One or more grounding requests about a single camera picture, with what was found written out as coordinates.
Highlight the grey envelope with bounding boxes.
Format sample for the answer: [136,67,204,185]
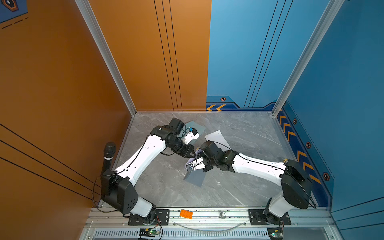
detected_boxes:
[184,170,206,187]

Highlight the plain white paper sheet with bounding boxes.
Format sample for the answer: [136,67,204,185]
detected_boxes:
[205,130,230,152]

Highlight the purple envelope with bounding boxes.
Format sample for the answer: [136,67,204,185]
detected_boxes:
[185,149,205,168]

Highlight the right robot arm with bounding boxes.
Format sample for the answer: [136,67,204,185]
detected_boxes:
[187,141,316,225]

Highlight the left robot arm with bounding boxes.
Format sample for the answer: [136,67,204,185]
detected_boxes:
[100,118,199,224]

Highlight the teal envelope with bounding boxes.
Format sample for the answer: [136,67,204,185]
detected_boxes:
[183,121,206,137]

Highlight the orange lego brick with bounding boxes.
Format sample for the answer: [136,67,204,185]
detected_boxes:
[180,209,193,220]

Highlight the black microphone on stand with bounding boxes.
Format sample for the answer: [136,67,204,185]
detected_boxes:
[100,142,116,182]

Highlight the left green circuit board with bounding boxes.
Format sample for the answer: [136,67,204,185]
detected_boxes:
[139,228,158,239]

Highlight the green circuit board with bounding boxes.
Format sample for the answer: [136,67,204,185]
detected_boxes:
[267,228,284,240]
[139,228,158,239]

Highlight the right green circuit board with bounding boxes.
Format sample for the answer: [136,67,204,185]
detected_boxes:
[267,228,284,240]

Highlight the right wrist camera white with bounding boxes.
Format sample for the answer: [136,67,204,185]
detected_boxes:
[186,158,206,172]

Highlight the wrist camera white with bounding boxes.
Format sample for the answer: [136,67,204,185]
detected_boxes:
[183,128,200,145]
[186,158,206,172]

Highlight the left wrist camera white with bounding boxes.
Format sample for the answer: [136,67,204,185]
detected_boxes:
[183,128,200,145]

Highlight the silver knob on rail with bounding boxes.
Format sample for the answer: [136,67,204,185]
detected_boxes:
[220,212,227,219]

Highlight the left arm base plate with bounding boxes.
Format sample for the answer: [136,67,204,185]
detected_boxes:
[128,209,170,226]

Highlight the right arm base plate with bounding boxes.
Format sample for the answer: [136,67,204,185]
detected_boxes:
[248,209,292,226]

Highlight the aluminium front rail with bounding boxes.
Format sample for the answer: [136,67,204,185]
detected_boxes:
[84,207,336,228]

